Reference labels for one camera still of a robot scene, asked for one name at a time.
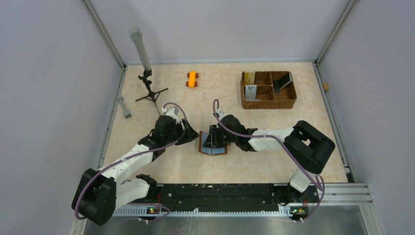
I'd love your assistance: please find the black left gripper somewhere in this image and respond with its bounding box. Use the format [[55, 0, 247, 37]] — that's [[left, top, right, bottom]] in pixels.
[[164, 117, 199, 145]]

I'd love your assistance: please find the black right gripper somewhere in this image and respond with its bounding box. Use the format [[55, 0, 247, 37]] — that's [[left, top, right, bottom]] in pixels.
[[203, 124, 238, 149]]

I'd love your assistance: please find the brown leather card holder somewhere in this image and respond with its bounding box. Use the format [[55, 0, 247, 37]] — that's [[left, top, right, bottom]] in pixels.
[[198, 131, 228, 156]]

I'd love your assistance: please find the black credit card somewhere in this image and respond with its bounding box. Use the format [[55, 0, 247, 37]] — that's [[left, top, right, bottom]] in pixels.
[[272, 78, 286, 93]]

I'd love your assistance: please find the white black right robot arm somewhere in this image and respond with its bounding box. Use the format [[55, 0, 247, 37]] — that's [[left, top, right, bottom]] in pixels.
[[203, 115, 336, 202]]

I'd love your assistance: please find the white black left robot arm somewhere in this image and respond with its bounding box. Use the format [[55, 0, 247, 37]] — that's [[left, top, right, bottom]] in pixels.
[[71, 114, 199, 225]]

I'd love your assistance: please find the silver white credit card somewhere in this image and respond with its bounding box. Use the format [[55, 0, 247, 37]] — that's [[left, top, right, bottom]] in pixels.
[[245, 85, 257, 100]]

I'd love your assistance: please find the gold credit card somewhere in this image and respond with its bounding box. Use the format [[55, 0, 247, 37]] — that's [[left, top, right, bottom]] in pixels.
[[243, 71, 255, 86]]

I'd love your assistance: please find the grey credit card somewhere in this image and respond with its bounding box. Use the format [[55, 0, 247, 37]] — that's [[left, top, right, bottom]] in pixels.
[[281, 72, 293, 88]]

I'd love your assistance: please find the orange toy car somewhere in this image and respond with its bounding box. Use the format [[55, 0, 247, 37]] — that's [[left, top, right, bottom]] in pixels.
[[186, 71, 199, 88]]

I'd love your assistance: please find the woven wicker divided basket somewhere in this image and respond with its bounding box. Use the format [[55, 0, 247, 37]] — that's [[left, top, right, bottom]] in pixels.
[[240, 71, 297, 109]]

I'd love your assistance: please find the black tripod with grey tube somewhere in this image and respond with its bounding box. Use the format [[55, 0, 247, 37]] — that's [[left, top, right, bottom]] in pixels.
[[128, 26, 168, 116]]

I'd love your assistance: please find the small wooden block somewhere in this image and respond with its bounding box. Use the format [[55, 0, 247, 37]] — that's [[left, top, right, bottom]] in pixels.
[[322, 82, 329, 92]]

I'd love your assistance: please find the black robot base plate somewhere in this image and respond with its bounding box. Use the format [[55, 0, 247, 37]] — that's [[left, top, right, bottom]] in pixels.
[[126, 183, 320, 213]]

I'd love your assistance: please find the grey metal bracket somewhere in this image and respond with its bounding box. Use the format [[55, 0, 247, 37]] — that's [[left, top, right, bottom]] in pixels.
[[117, 96, 132, 119]]

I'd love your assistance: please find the aluminium frame rail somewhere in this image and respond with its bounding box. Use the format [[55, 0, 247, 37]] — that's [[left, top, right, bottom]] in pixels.
[[312, 61, 373, 206]]

